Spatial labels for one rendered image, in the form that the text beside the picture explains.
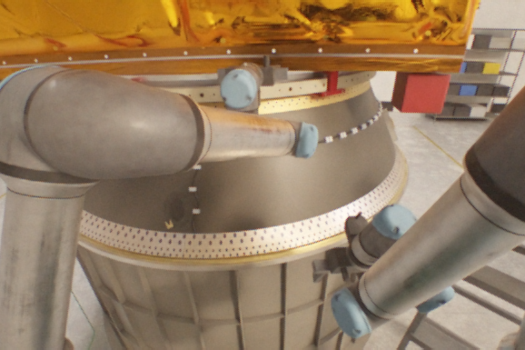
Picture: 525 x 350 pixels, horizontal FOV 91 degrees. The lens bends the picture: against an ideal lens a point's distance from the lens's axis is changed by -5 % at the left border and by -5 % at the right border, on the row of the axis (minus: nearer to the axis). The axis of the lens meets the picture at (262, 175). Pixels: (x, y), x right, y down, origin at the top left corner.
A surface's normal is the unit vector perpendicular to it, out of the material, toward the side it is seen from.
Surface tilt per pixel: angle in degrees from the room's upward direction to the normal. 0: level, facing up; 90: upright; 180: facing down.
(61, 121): 66
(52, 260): 89
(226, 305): 90
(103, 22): 88
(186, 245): 43
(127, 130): 73
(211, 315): 90
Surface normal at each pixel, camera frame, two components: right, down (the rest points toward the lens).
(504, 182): -0.91, 0.16
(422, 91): -0.11, 0.47
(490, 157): -0.97, -0.18
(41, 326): 0.76, 0.24
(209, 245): -0.01, -0.32
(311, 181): 0.34, -0.03
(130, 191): -0.28, 0.00
